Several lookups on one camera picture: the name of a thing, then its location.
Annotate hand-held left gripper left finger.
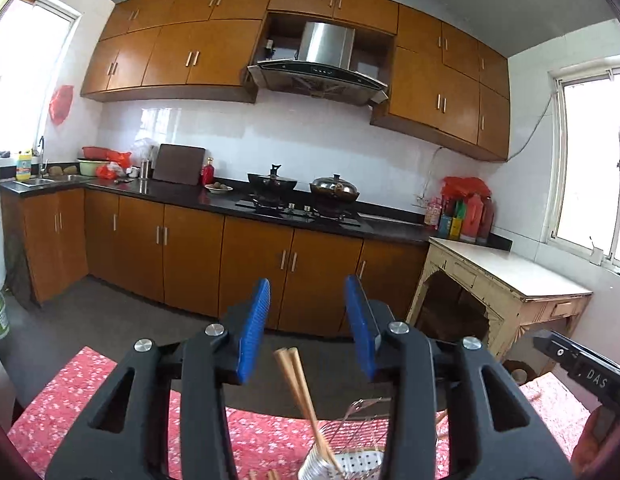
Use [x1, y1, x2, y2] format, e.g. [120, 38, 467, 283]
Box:
[44, 278, 271, 480]

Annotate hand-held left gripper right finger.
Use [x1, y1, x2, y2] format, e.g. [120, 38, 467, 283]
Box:
[344, 275, 574, 480]

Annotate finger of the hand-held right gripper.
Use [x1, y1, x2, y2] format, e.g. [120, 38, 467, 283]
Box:
[532, 331, 620, 411]

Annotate bundle of wooden chopsticks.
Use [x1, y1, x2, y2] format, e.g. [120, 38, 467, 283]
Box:
[274, 346, 343, 473]

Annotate wire utensil holder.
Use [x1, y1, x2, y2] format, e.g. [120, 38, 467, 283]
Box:
[297, 397, 441, 480]

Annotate person's right hand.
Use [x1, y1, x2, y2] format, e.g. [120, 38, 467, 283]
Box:
[571, 402, 615, 480]

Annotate wooden base cabinets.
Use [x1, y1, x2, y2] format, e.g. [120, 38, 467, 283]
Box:
[0, 187, 431, 337]

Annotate cream side table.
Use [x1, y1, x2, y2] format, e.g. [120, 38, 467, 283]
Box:
[406, 236, 593, 361]

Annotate gas stove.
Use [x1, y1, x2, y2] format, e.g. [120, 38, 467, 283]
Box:
[235, 195, 363, 227]

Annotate pot with glass lid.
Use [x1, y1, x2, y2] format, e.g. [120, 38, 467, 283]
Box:
[310, 174, 361, 209]

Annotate black wok with lid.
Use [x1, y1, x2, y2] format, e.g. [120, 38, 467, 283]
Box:
[247, 164, 299, 203]

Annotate black kitchen countertop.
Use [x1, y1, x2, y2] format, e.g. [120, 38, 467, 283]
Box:
[0, 177, 513, 253]

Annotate dark sauce bottle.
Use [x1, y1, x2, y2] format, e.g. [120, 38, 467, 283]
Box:
[479, 197, 496, 246]

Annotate brown cutting board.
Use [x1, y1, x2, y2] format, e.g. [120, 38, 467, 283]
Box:
[153, 144, 207, 186]

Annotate red floral tablecloth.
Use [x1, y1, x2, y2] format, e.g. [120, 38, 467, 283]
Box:
[7, 345, 592, 480]

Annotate white framed window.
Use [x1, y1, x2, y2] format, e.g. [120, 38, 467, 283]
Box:
[547, 52, 620, 281]

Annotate white plastic bag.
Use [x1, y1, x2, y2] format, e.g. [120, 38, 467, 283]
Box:
[132, 137, 159, 166]

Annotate green basin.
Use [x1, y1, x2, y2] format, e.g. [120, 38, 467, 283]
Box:
[77, 158, 110, 177]

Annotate steel sink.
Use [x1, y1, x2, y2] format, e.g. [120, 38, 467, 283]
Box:
[14, 175, 90, 188]

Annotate steel range hood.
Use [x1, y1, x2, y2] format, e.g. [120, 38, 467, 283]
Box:
[247, 21, 389, 107]

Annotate hanging red plastic bag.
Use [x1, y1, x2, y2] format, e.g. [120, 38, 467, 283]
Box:
[50, 85, 74, 126]

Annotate sunlit window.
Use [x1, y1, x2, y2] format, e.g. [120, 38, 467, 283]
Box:
[0, 0, 83, 158]

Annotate grey wall cable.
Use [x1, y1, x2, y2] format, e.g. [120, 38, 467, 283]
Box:
[420, 82, 558, 201]

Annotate wooden wall cabinet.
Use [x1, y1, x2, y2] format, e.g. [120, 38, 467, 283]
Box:
[370, 4, 512, 162]
[266, 0, 399, 36]
[80, 0, 278, 105]

